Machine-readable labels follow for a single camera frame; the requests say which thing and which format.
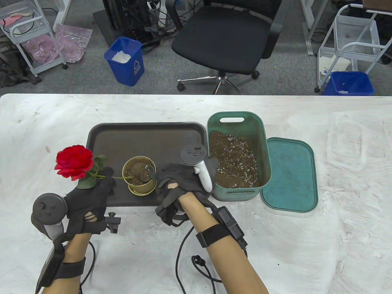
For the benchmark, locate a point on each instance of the person's right hand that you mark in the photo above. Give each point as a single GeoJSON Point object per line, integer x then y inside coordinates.
{"type": "Point", "coordinates": [183, 180]}

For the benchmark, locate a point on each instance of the person's left hand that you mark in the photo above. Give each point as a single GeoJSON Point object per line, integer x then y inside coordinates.
{"type": "Point", "coordinates": [87, 209]}

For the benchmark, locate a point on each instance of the green garden trowel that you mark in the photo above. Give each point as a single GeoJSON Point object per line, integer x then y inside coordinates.
{"type": "Point", "coordinates": [150, 173]}

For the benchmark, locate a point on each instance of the yellow ribbed flower pot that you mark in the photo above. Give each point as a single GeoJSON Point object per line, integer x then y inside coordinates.
{"type": "Point", "coordinates": [144, 190]}

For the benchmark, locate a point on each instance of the red artificial rose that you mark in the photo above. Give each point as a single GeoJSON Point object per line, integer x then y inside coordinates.
{"type": "Point", "coordinates": [73, 162]}

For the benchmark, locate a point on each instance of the teal plastic box lid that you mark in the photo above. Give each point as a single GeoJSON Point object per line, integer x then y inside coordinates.
{"type": "Point", "coordinates": [291, 177]}

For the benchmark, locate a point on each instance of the person's left forearm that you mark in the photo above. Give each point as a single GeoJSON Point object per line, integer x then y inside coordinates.
{"type": "Point", "coordinates": [78, 248]}

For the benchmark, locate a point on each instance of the person's right forearm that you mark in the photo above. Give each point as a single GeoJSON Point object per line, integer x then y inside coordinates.
{"type": "Point", "coordinates": [232, 269]}

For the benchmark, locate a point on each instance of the white grey hand controller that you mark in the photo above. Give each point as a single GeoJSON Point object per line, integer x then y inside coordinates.
{"type": "Point", "coordinates": [193, 153]}

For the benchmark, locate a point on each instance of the dark grey hand controller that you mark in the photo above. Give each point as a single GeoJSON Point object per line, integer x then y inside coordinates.
{"type": "Point", "coordinates": [49, 211]}

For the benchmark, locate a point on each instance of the dark brown plastic tray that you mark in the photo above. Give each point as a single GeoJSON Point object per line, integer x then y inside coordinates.
{"type": "Point", "coordinates": [122, 141]}

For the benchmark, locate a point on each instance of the teal plastic storage box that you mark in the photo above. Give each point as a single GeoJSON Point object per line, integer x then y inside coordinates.
{"type": "Point", "coordinates": [263, 144]}

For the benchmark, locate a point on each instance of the blue bin with white symbol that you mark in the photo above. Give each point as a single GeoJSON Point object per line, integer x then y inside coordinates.
{"type": "Point", "coordinates": [127, 73]}

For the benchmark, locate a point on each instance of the white crumpled paper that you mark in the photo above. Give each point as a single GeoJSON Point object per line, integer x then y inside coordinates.
{"type": "Point", "coordinates": [121, 57]}

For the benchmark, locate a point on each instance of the black office chair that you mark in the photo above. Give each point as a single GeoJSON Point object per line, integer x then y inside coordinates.
{"type": "Point", "coordinates": [220, 39]}

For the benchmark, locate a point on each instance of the dark green bag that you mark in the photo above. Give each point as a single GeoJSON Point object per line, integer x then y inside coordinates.
{"type": "Point", "coordinates": [12, 70]}

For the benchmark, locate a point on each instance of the pink plastic bag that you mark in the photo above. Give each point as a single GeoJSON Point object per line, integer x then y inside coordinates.
{"type": "Point", "coordinates": [73, 39]}
{"type": "Point", "coordinates": [41, 49]}

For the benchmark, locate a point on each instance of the white power strip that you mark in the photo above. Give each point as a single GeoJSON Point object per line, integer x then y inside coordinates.
{"type": "Point", "coordinates": [159, 12]}

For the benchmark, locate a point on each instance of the black computer tower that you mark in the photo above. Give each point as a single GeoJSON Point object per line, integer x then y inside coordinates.
{"type": "Point", "coordinates": [128, 15]}

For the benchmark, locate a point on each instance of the white box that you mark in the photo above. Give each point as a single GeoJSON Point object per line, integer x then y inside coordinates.
{"type": "Point", "coordinates": [332, 64]}

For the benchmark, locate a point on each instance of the plain blue plastic bin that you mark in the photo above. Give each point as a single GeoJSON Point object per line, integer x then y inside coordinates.
{"type": "Point", "coordinates": [349, 82]}

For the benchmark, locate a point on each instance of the white desk leg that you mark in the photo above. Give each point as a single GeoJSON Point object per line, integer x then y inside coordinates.
{"type": "Point", "coordinates": [307, 24]}

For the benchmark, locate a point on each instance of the pink paper piece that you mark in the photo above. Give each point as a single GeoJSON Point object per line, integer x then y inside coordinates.
{"type": "Point", "coordinates": [9, 20]}

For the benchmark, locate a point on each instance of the white trolley with clear trays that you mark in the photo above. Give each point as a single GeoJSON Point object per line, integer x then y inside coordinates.
{"type": "Point", "coordinates": [30, 7]}

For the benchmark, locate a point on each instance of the white mesh basket trolley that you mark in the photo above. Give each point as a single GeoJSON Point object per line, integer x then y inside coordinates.
{"type": "Point", "coordinates": [355, 30]}

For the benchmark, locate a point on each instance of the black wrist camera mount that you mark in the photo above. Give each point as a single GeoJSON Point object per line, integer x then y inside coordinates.
{"type": "Point", "coordinates": [113, 222]}
{"type": "Point", "coordinates": [174, 217]}

